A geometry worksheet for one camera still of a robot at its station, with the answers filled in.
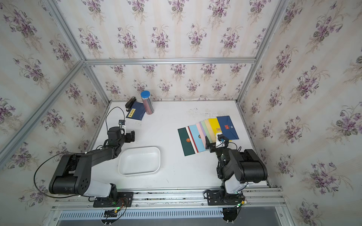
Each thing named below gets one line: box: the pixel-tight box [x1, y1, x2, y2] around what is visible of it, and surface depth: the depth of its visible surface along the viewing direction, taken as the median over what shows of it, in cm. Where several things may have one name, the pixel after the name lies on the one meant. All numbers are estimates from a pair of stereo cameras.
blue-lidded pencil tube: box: [140, 90, 155, 115], surface depth 104 cm
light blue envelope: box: [189, 124, 207, 153], surface depth 100 cm
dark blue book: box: [125, 101, 146, 121], surface depth 114 cm
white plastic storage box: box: [117, 146, 161, 177], surface depth 88 cm
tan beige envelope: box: [204, 119, 217, 144], surface depth 103 cm
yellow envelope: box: [207, 118, 223, 137], surface depth 107 cm
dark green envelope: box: [177, 127, 196, 157], surface depth 97 cm
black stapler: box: [124, 96, 137, 112], surface depth 117 cm
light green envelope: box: [200, 120, 213, 144], surface depth 103 cm
